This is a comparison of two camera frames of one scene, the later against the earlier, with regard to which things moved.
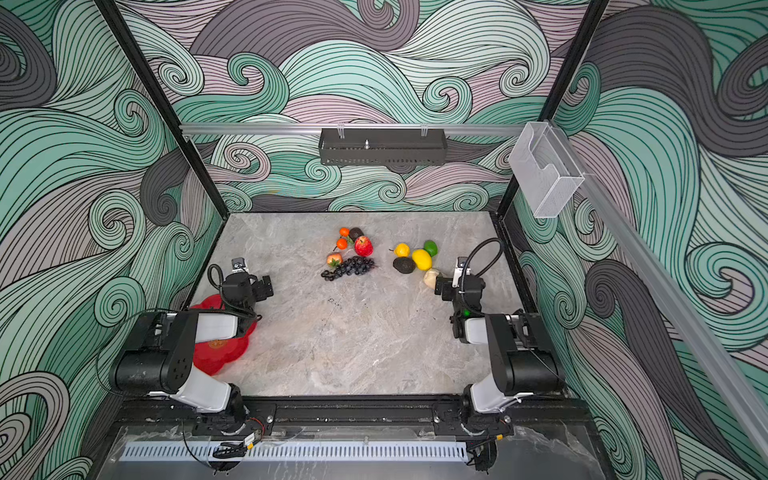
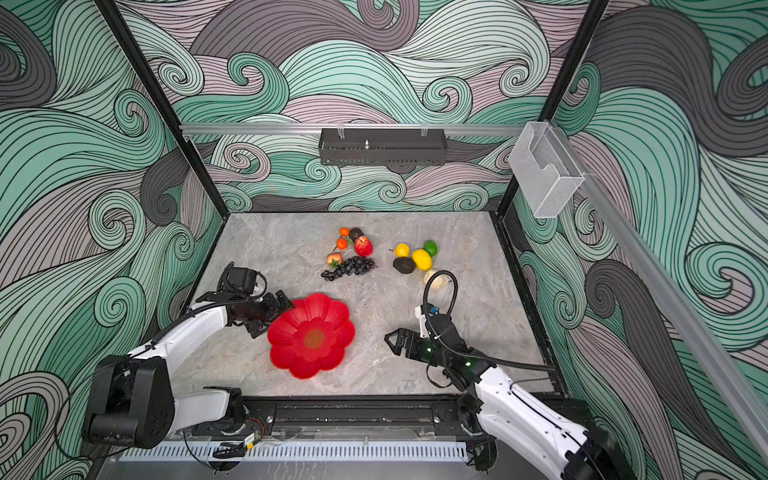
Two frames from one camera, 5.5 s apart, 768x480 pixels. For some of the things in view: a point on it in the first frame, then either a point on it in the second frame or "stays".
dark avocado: [404, 265] stays
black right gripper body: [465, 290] → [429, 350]
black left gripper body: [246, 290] → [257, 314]
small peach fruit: [334, 259] stays
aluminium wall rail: [467, 126] stays
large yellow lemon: [422, 259] stays
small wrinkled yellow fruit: [402, 250] stays
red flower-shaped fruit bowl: [211, 356] → [310, 336]
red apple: [363, 246] stays
